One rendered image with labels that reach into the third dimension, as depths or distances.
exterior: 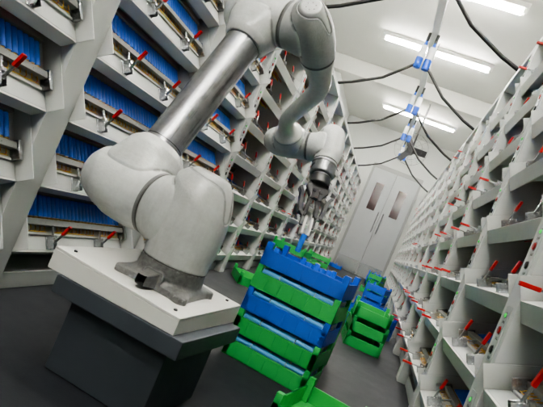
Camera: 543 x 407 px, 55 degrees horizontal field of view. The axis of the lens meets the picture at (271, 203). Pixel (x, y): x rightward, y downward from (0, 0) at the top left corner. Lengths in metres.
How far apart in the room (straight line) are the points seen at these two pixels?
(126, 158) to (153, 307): 0.37
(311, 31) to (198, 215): 0.58
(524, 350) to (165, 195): 0.80
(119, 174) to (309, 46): 0.60
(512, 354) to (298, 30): 0.90
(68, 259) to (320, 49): 0.82
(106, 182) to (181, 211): 0.21
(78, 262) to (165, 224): 0.19
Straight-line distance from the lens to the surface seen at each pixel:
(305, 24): 1.40
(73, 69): 1.47
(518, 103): 2.71
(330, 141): 1.86
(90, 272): 1.14
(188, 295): 1.15
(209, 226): 1.12
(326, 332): 1.68
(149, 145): 1.25
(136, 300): 1.08
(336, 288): 1.67
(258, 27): 1.45
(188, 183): 1.13
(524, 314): 1.15
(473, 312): 1.87
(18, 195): 1.48
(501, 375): 1.18
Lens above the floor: 0.49
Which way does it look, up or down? 1 degrees up
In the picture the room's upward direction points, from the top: 23 degrees clockwise
